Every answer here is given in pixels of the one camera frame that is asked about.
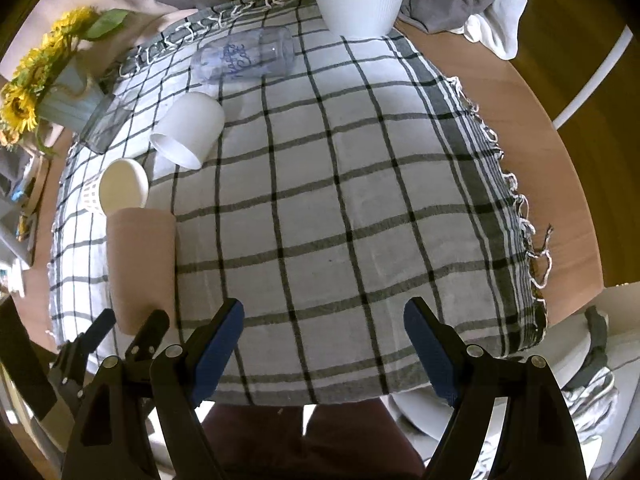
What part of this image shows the white grey striped cushion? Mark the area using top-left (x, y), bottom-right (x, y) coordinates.
top-left (563, 306), bottom-right (639, 479)

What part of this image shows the white chair frame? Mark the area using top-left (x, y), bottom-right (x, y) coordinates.
top-left (552, 25), bottom-right (634, 130)

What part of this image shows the square clear glass cup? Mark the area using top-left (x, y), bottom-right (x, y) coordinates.
top-left (79, 92), bottom-right (134, 155)

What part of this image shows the yellow sunflower bouquet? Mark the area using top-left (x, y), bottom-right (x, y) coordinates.
top-left (1, 6), bottom-right (129, 155)

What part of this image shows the pink paper cup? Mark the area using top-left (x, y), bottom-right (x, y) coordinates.
top-left (106, 208), bottom-right (176, 336)

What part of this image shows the black white checkered tablecloth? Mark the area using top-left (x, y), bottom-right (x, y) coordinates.
top-left (49, 0), bottom-right (547, 405)

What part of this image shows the clear plastic cup blue print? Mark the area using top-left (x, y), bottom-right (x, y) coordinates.
top-left (190, 26), bottom-right (296, 84)

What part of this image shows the brown checkered paper cup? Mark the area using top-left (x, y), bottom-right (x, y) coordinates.
top-left (79, 158), bottom-right (149, 217)

